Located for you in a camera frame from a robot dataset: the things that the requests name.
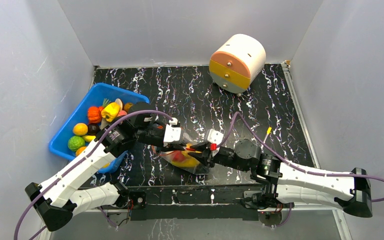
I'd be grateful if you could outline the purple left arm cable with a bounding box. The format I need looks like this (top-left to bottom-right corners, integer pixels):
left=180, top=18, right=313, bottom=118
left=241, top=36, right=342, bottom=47
left=13, top=109, right=180, bottom=240

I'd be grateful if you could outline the dark plum toy fruit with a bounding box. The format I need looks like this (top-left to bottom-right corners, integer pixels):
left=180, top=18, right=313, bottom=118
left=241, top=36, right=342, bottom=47
left=87, top=123, right=101, bottom=136

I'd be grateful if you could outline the yellow toy banana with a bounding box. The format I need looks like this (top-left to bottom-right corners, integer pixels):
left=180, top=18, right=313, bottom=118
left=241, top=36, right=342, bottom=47
left=171, top=144, right=201, bottom=168

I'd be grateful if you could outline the peach toy fruit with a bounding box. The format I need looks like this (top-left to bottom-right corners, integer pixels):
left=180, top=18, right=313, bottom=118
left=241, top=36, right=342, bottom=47
left=117, top=110, right=128, bottom=117

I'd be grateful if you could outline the orange toy fruit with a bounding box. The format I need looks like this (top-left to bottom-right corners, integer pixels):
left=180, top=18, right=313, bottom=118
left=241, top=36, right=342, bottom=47
left=87, top=106, right=103, bottom=124

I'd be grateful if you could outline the orange toy citrus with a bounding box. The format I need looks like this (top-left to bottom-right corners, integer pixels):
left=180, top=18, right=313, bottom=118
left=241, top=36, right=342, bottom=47
left=75, top=146, right=86, bottom=157

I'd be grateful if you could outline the yellow toy lemon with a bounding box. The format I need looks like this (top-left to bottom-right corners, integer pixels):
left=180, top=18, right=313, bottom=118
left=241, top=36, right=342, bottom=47
left=72, top=123, right=89, bottom=136

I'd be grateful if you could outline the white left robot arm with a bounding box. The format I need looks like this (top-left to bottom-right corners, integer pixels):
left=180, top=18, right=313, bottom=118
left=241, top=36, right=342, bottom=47
left=25, top=102, right=184, bottom=232

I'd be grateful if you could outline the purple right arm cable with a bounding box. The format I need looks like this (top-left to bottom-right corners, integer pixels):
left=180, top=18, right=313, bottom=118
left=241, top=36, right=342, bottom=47
left=216, top=111, right=384, bottom=204

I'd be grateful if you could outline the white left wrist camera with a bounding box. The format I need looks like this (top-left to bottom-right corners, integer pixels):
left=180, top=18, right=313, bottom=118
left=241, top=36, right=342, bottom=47
left=163, top=117, right=183, bottom=146

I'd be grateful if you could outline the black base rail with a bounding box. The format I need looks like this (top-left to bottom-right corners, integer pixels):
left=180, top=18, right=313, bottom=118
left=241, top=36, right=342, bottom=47
left=105, top=183, right=296, bottom=222

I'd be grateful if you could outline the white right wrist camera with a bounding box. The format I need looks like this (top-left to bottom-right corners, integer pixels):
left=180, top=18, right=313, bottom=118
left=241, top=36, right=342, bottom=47
left=204, top=128, right=224, bottom=157

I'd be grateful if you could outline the yellow toy pepper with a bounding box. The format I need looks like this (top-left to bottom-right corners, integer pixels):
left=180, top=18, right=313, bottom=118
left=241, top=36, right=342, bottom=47
left=101, top=102, right=121, bottom=122

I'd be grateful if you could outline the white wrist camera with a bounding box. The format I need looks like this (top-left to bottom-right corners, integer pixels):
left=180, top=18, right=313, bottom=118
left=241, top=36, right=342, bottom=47
left=204, top=128, right=224, bottom=157
left=163, top=117, right=183, bottom=146

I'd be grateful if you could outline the brown toy mushroom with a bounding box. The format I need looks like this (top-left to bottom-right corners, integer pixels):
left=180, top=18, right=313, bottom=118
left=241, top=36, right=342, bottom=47
left=114, top=98, right=124, bottom=111

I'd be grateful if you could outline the blue plastic bin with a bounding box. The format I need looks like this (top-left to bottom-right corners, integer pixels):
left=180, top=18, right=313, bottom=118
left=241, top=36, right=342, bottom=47
left=48, top=83, right=150, bottom=162

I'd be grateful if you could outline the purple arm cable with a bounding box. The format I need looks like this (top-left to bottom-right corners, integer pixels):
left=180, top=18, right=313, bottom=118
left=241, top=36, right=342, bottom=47
left=13, top=109, right=180, bottom=240
left=216, top=111, right=384, bottom=204

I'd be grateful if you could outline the round drawer cabinet toy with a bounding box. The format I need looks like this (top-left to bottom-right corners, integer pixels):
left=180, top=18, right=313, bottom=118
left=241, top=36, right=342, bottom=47
left=208, top=33, right=266, bottom=96

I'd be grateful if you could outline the green toy fruit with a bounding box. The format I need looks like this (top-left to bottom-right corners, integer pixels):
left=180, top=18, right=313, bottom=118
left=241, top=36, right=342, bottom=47
left=67, top=135, right=85, bottom=152

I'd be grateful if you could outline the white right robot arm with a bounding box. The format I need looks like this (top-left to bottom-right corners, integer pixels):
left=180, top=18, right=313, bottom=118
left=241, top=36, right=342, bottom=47
left=188, top=139, right=373, bottom=218

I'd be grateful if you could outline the clear zip bag orange zipper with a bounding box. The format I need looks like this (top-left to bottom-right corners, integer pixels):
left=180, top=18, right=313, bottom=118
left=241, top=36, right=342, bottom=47
left=152, top=132, right=210, bottom=175

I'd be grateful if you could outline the small yellow toy fruit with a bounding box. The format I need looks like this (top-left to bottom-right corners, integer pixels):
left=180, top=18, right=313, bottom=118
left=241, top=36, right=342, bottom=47
left=82, top=135, right=96, bottom=143

